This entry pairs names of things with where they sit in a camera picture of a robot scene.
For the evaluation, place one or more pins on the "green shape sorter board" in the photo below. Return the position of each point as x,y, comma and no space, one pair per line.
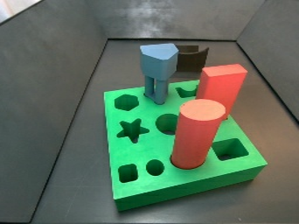
163,155

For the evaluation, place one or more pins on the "red cylinder peg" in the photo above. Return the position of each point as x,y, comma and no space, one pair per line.
197,124

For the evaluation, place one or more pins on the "blue pentagon block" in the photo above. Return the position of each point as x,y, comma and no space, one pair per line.
157,63

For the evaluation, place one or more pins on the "red rectangular block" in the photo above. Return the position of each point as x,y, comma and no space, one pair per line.
220,83

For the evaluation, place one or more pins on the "black curved holder stand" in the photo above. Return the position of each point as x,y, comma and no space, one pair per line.
191,58

